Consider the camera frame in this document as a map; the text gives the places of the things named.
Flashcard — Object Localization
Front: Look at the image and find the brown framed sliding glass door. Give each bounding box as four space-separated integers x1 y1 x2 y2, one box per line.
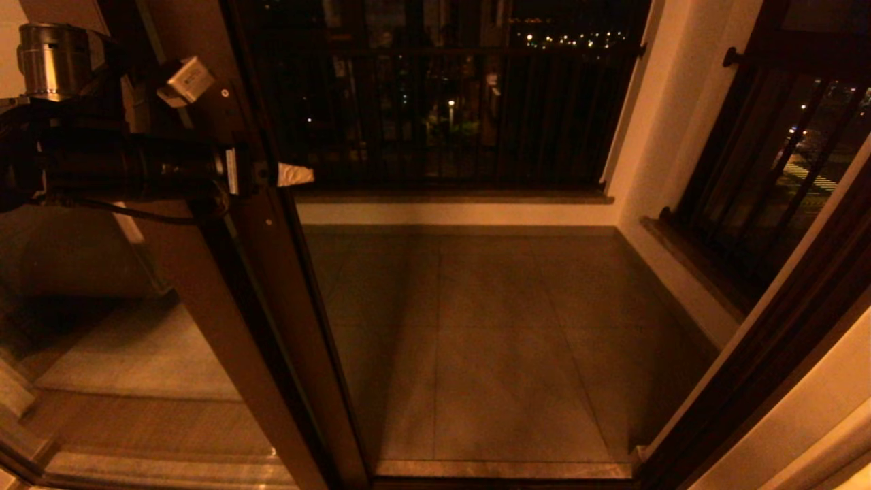
136 0 373 488

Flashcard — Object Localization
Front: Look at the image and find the dark front-load washing machine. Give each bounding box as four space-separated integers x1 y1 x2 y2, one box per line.
0 204 167 304

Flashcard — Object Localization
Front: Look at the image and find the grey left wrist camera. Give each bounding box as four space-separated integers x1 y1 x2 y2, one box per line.
157 56 216 109

